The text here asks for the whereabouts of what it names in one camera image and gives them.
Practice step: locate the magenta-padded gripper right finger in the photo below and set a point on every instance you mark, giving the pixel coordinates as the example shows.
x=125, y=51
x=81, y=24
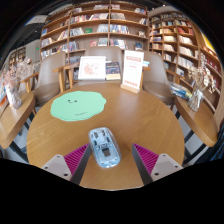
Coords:
x=148, y=159

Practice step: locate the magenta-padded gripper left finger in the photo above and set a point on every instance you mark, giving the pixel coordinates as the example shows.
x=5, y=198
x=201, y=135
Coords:
x=76, y=158

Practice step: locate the transparent light blue computer mouse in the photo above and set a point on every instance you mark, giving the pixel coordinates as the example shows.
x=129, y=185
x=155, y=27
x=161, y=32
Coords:
x=104, y=148

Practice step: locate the green wavy-edged mouse pad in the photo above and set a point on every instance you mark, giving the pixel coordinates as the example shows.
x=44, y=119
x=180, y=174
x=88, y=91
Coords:
x=78, y=106

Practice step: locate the round wooden side table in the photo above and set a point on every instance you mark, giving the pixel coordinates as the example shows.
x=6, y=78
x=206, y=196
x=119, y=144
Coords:
x=198, y=123
x=13, y=120

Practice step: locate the colourful book stack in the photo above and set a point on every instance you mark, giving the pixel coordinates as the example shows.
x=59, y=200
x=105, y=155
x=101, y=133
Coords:
x=180, y=90

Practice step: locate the brown padded wooden armchair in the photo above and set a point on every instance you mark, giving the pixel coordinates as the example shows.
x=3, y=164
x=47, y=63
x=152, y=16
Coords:
x=156, y=83
x=103, y=51
x=50, y=80

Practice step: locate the glass vase with dried flowers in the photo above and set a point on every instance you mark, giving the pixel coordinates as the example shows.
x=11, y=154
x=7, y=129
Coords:
x=15, y=96
x=196, y=98

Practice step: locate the white red sign, wooden base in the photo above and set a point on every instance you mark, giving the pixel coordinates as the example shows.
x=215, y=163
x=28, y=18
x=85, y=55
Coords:
x=132, y=70

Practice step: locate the white square picture, red print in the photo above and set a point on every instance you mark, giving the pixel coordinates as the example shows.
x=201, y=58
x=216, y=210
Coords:
x=92, y=68

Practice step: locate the light blue book stack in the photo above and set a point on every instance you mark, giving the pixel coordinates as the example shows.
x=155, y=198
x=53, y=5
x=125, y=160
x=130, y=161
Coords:
x=146, y=63

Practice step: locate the dark blue book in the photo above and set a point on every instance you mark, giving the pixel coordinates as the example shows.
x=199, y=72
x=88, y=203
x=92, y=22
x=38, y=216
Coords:
x=113, y=69

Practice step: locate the curved wooden bookshelf with books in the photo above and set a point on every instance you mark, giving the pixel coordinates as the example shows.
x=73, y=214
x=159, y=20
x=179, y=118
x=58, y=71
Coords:
x=181, y=46

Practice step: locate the small distant wooden bookshelf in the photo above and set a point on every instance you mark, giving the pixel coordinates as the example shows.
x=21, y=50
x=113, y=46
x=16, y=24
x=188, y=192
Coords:
x=18, y=55

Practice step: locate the wide wooden bookshelf with books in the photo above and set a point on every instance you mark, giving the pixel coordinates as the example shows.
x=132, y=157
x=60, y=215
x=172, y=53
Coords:
x=93, y=31

